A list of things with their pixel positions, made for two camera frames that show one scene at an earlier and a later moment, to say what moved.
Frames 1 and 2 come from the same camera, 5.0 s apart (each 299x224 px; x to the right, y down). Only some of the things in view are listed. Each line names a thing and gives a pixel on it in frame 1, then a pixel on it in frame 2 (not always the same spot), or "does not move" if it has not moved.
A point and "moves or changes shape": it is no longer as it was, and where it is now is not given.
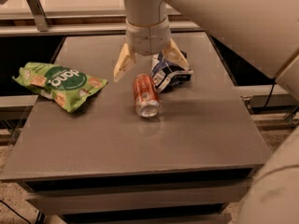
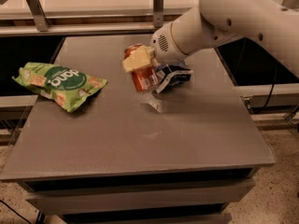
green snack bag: (66, 86) does not move
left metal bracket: (35, 7) does not move
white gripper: (148, 38) to (162, 46)
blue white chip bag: (168, 76) does not move
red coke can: (147, 102) moves or changes shape
